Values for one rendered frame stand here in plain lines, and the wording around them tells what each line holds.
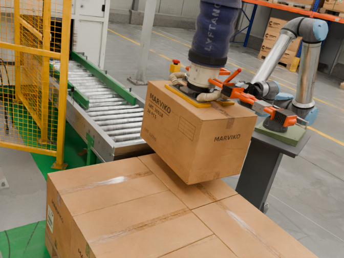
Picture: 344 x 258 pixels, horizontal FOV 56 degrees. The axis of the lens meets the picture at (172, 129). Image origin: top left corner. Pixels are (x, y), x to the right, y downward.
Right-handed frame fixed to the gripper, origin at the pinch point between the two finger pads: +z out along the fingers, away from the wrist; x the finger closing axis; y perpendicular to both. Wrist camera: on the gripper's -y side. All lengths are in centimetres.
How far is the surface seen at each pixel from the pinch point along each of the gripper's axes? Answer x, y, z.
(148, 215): -65, -4, 46
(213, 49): 17.7, 18.8, 5.2
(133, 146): -60, 56, 22
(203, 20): 31.1, 26.3, 9.7
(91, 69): -60, 225, -20
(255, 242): -65, -44, 6
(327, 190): -121, 3, -191
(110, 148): -62, 61, 37
